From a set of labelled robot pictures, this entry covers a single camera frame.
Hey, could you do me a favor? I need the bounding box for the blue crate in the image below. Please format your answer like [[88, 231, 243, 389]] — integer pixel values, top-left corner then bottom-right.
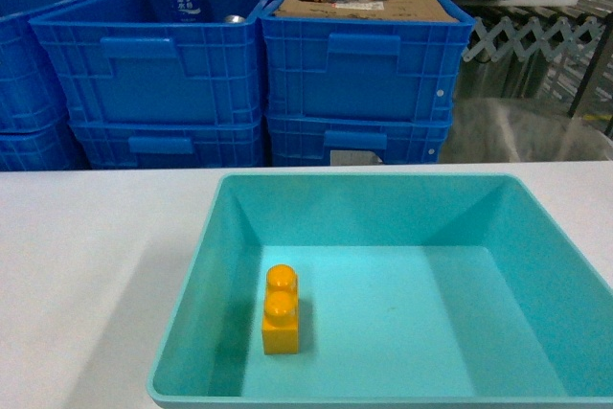
[[1, 0, 81, 134], [69, 121, 264, 170], [266, 115, 452, 167], [30, 0, 266, 125], [261, 0, 475, 123]]

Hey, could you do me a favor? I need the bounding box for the yellow two-stud toy block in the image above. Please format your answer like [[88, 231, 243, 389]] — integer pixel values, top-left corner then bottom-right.
[[261, 264, 300, 355]]

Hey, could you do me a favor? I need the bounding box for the silver can top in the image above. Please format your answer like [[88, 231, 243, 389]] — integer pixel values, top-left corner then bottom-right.
[[224, 14, 246, 25]]

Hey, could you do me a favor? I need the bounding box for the blue crate lower right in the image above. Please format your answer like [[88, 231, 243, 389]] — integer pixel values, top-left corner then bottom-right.
[[266, 115, 452, 167]]

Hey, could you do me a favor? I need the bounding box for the blue crate upper right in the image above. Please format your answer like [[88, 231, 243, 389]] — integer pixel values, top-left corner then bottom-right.
[[261, 0, 475, 123]]

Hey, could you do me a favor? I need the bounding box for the blue crate far left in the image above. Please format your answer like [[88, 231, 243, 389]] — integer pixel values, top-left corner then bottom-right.
[[1, 0, 81, 134]]

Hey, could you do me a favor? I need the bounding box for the teal plastic tray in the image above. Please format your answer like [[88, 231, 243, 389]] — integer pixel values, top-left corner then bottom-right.
[[148, 172, 612, 408]]

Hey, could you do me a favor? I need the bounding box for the blue crate upper left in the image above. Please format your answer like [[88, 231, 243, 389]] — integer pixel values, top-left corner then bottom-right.
[[30, 0, 266, 125]]

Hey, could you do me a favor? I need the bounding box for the blue crate lower left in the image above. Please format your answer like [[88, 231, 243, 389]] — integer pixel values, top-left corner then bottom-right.
[[69, 121, 264, 170]]

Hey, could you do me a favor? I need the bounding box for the expandable roller conveyor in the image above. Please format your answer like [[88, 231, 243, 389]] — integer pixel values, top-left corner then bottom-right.
[[462, 15, 604, 63]]

